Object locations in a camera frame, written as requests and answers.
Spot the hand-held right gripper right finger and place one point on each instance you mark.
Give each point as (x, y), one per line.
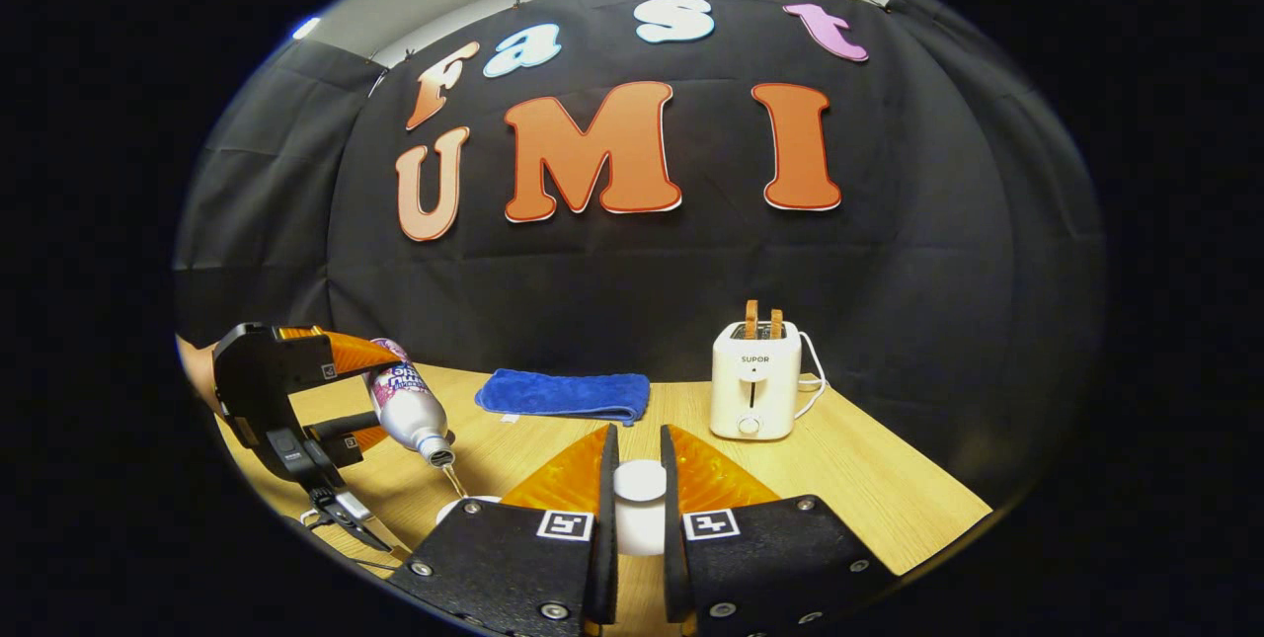
(673, 538)

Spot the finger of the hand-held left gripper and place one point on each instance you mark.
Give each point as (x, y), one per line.
(346, 430)
(351, 353)

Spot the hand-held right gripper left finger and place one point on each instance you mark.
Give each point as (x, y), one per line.
(606, 518)

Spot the silver water bottle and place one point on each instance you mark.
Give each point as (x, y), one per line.
(410, 410)

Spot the blue towel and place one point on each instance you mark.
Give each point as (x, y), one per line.
(563, 395)

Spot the white toaster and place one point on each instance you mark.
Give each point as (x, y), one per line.
(755, 390)

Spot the toast slice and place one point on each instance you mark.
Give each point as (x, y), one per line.
(776, 324)
(751, 319)

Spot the black backdrop cloth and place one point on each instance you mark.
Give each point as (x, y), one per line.
(642, 281)

